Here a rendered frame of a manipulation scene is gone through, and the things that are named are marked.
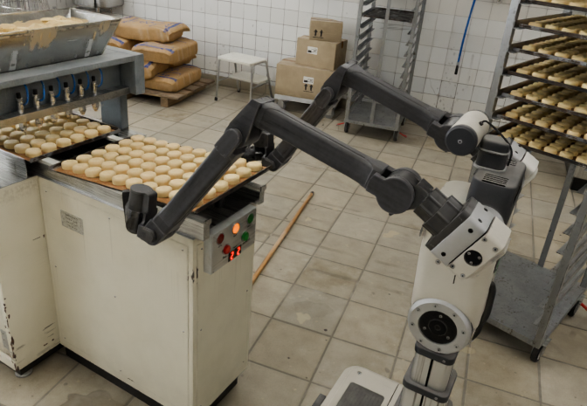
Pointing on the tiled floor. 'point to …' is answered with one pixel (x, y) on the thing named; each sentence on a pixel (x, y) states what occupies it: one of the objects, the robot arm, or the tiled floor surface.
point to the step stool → (245, 72)
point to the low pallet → (176, 92)
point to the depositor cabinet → (27, 271)
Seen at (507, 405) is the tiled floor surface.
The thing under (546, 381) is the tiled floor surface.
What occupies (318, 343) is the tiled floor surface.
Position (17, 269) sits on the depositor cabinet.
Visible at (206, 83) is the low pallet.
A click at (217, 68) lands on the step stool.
